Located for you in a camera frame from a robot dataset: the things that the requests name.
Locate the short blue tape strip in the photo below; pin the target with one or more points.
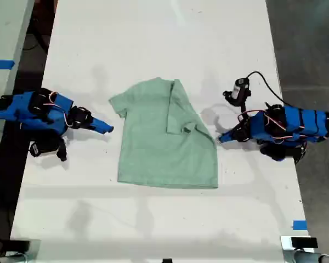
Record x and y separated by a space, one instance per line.
300 225

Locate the blue gripper fixed jaw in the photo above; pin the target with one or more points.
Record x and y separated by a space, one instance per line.
101 123
230 134

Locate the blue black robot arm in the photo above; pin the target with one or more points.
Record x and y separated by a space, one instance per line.
299 122
22 109

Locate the black camera stalk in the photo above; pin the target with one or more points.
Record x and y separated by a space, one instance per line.
61 152
244 105

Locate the pale green T-shirt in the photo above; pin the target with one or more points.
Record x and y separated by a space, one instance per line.
153 137

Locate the white box with black top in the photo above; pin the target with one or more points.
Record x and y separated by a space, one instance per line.
304 242

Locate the white side table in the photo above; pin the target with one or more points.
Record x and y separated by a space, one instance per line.
5 27

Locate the blue gripper moving jaw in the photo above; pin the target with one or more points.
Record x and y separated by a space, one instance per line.
231 139
98 130

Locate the small black clip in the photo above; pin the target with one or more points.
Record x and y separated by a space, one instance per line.
167 260

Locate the long blue tape strip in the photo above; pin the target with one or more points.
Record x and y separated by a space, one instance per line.
1 64

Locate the black box on metal bracket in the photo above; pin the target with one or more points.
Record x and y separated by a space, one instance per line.
19 245

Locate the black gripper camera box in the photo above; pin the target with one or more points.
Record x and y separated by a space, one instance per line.
42 148
238 91

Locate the grey metal tube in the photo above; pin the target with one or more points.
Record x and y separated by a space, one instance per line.
5 259
315 257

